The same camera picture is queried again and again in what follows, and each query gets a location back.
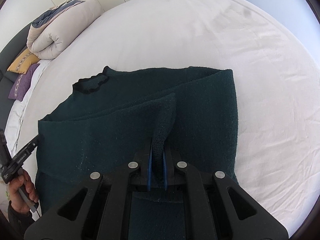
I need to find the purple patterned pillow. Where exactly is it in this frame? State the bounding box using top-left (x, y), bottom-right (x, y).
top-left (8, 63), bottom-right (40, 101)

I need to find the folded beige duvet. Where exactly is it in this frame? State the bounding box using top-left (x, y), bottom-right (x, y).
top-left (26, 0), bottom-right (103, 60)

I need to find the left dark sleeve forearm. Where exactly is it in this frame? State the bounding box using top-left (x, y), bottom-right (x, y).
top-left (8, 202), bottom-right (35, 238)

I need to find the white pillow under cushions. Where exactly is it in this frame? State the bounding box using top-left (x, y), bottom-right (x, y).
top-left (4, 60), bottom-right (52, 156)

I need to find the white bed mattress sheet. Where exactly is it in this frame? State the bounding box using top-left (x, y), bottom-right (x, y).
top-left (17, 0), bottom-right (319, 235)

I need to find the person's left hand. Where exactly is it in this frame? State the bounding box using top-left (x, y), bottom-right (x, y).
top-left (8, 168), bottom-right (39, 215)

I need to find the yellow patterned pillow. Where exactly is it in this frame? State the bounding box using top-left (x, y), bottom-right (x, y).
top-left (7, 48), bottom-right (40, 74)

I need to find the dark grey headboard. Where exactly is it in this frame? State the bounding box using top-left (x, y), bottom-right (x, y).
top-left (0, 23), bottom-right (30, 129)

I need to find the dark green knit sweater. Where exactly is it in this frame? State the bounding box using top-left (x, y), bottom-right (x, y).
top-left (35, 65), bottom-right (239, 240)

